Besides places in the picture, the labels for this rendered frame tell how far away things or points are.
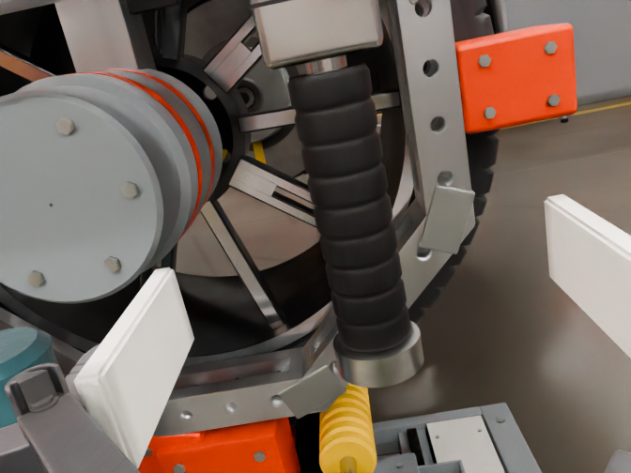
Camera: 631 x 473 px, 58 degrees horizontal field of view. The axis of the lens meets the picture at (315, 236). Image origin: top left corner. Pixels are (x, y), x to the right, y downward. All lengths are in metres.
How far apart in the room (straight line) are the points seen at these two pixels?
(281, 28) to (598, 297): 0.15
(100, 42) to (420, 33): 0.25
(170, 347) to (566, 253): 0.13
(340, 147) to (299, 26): 0.05
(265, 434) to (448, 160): 0.31
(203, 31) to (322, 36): 0.78
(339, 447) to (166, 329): 0.43
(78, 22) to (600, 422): 1.30
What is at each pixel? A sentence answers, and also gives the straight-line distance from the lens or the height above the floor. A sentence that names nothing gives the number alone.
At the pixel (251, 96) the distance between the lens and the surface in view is 0.95.
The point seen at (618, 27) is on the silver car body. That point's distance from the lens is 0.99.
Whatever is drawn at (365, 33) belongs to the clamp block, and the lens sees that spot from 0.24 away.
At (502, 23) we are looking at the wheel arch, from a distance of 0.93.
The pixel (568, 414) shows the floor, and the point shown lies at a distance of 1.50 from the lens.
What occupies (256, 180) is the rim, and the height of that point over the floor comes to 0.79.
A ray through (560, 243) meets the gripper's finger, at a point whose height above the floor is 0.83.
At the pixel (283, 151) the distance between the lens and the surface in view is 1.01.
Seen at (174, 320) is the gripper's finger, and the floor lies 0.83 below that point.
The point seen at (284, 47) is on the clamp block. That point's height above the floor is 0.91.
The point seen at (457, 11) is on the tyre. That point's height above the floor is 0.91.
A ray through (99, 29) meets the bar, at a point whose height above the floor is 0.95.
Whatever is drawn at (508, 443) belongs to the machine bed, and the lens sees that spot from 1.29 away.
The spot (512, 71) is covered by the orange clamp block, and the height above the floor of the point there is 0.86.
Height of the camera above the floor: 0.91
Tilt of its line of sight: 18 degrees down
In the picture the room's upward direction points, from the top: 12 degrees counter-clockwise
